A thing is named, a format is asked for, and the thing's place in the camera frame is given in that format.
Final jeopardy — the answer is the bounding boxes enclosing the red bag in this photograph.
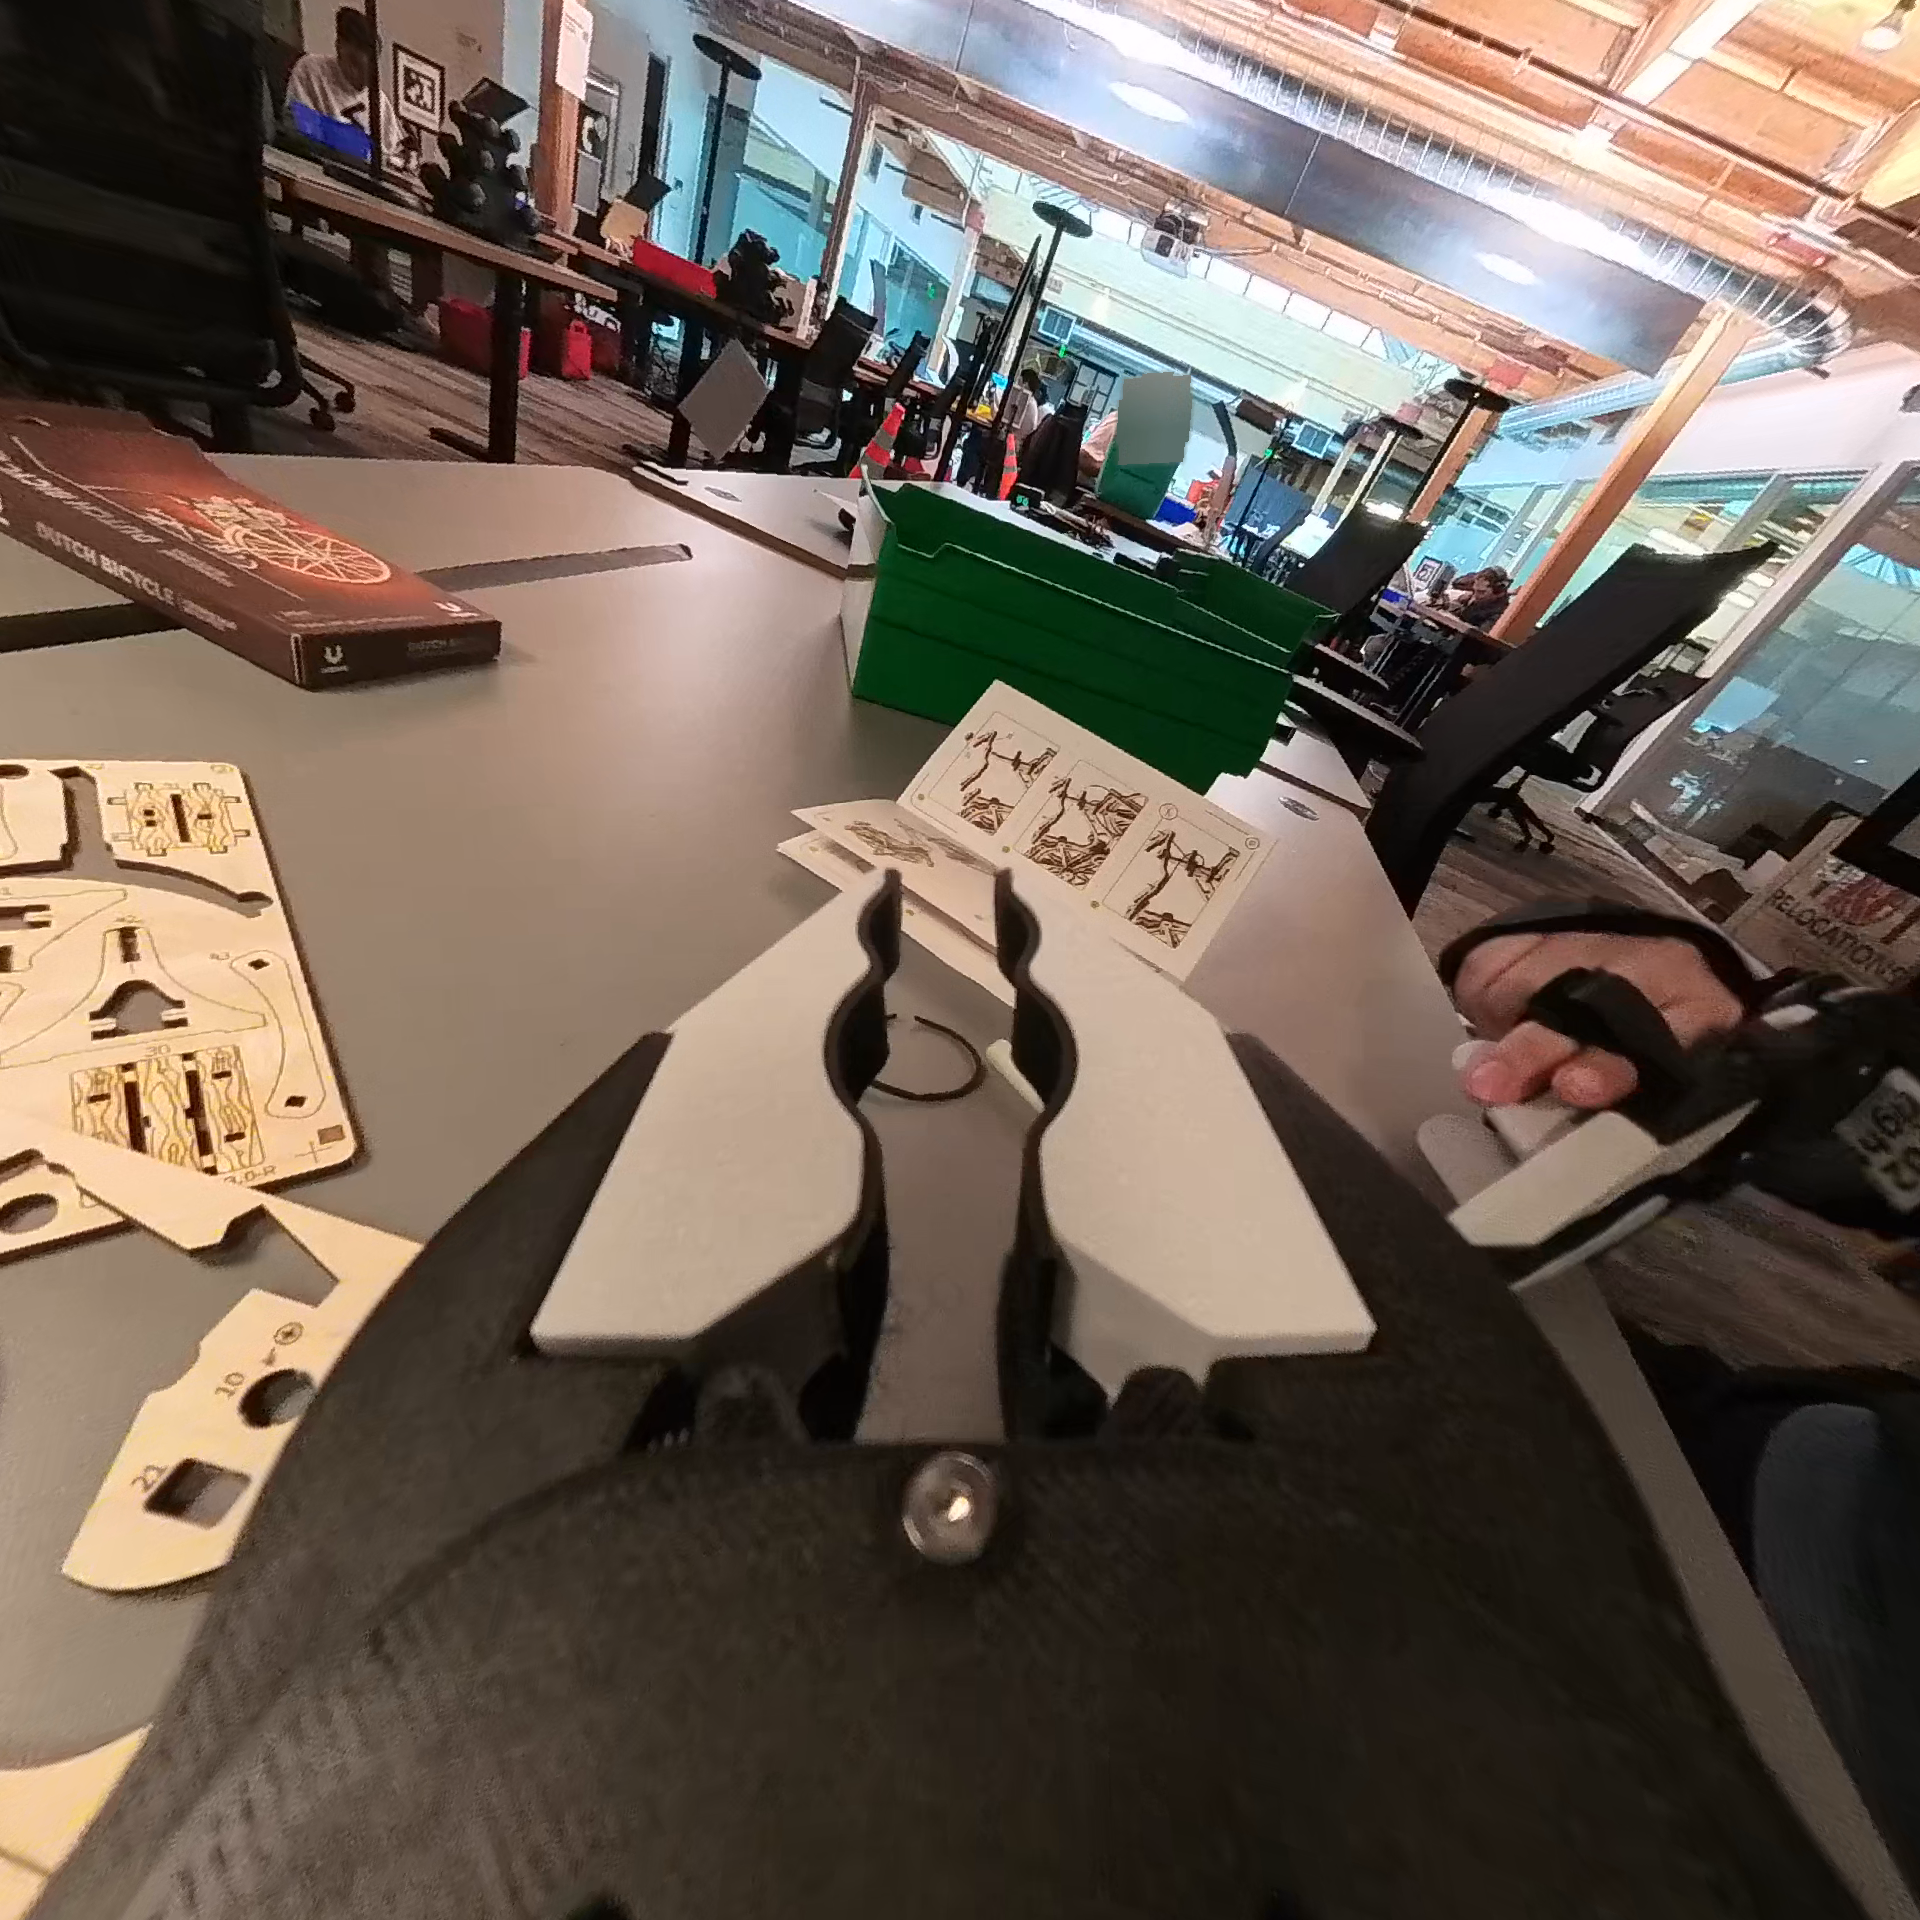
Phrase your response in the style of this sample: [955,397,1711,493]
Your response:
[439,298,534,379]
[533,293,623,379]

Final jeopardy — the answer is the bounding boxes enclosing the silver ventilation duct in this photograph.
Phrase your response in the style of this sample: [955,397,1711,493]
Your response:
[1500,293,1869,440]

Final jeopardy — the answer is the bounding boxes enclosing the wooden sheet remnant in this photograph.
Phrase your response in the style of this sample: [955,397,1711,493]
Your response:
[0,1107,425,1595]

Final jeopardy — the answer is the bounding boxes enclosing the pale wooden sheet piece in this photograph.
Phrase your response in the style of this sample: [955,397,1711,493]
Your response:
[0,1726,156,1920]

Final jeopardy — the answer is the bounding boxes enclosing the brown model kit box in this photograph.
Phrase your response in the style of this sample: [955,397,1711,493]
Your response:
[0,395,505,692]

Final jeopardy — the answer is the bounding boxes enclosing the background wooden desk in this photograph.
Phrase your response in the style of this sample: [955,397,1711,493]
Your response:
[263,147,620,467]

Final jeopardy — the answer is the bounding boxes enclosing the stack of green bins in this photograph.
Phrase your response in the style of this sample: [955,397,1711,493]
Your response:
[843,477,1339,797]

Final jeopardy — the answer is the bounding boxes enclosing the printed instruction sheet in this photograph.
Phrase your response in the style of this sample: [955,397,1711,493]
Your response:
[776,678,1277,1010]

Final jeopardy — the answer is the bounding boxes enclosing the laser-cut wooden part sheet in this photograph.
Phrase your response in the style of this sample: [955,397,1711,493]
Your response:
[0,759,360,1202]

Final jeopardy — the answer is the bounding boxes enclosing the black rubber ring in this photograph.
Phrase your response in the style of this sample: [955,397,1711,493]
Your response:
[865,1015,988,1107]

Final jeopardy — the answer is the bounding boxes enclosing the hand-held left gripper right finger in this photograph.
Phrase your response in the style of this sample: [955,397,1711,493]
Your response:
[992,867,1379,1396]

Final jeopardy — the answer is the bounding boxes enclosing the person's right hand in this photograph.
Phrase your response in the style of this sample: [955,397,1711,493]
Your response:
[1452,938,1735,1114]

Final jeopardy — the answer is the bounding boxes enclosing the printed cardboard box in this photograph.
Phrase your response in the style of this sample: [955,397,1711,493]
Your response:
[1726,831,1920,984]

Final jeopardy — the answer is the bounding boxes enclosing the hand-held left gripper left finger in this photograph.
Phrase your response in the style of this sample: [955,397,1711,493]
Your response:
[527,867,904,1396]

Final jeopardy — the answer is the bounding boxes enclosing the flat cardboard board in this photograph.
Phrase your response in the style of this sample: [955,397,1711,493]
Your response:
[631,459,902,580]

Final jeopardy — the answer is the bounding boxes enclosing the black office chair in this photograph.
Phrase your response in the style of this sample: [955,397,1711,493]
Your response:
[1361,539,1783,920]
[0,0,360,453]

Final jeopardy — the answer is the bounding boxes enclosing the person's leg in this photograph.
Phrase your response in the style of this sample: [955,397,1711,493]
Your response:
[1628,1334,1920,1893]

